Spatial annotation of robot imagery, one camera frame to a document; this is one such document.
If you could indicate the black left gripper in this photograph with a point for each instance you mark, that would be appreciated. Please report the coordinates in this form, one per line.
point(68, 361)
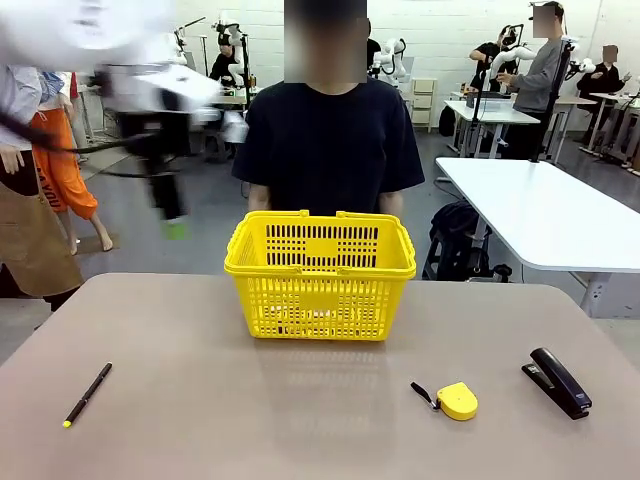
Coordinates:
point(155, 140)

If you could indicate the white marker black cap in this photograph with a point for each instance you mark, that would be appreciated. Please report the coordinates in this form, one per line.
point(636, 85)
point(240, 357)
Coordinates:
point(320, 314)

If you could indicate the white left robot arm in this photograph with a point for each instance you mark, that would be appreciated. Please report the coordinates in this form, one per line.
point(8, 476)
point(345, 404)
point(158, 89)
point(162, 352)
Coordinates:
point(75, 25)

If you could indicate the person's right forearm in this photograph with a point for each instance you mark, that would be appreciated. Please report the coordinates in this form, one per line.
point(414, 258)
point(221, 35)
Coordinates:
point(259, 197)

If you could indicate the person's left forearm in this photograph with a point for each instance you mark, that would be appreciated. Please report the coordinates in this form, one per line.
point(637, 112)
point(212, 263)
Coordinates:
point(391, 202)

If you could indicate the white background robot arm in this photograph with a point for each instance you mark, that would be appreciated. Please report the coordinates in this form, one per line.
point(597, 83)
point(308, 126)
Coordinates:
point(515, 55)
point(582, 65)
point(392, 55)

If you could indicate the seated person black shirt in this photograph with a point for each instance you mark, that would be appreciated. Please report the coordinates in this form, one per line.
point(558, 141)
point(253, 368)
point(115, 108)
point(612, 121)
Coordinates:
point(222, 65)

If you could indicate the person in dark t-shirt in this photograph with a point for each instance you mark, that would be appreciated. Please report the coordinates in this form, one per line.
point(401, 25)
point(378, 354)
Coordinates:
point(325, 150)

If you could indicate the yellow plastic shopping basket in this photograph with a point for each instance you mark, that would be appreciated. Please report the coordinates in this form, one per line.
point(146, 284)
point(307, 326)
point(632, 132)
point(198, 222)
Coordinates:
point(322, 300)

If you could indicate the person with black headset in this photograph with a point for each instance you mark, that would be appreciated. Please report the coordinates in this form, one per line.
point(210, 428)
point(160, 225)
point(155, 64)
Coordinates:
point(487, 57)

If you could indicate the standing person grey sweater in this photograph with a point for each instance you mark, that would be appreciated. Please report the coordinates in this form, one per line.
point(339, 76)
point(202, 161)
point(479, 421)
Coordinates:
point(537, 75)

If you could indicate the seated person dark jacket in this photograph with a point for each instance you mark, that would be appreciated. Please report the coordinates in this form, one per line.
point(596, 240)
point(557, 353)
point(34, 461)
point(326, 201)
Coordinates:
point(605, 75)

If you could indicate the white robot on pole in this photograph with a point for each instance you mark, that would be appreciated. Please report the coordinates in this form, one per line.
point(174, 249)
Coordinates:
point(234, 35)

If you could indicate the black pen yellow tip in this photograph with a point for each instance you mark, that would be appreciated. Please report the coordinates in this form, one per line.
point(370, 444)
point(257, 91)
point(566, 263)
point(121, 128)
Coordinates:
point(87, 395)

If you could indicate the white drawer cabinet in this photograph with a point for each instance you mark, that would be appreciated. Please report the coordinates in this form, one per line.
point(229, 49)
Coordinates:
point(424, 100)

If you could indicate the black backpack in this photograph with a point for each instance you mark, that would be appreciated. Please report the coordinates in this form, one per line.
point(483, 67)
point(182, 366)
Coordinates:
point(455, 225)

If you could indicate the black bag on floor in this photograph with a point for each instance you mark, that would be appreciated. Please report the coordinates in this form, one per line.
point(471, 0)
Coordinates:
point(448, 121)

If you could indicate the white desk with legs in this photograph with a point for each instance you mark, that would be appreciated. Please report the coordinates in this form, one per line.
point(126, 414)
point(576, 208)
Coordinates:
point(495, 112)

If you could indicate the yellow tape measure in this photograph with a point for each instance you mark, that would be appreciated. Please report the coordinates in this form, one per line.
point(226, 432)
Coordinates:
point(457, 400)

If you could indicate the large white table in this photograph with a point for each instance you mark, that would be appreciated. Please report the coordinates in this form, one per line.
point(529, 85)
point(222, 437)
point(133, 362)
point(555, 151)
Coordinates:
point(540, 210)

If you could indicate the tall black stand pole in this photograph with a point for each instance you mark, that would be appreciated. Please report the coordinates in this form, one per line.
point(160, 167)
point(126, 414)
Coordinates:
point(552, 100)

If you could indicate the grey background desk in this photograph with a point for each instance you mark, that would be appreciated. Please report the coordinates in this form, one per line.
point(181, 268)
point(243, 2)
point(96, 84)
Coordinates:
point(575, 102)

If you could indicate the black stapler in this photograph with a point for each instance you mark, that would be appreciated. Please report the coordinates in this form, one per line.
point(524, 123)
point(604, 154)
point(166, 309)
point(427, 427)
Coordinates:
point(560, 382)

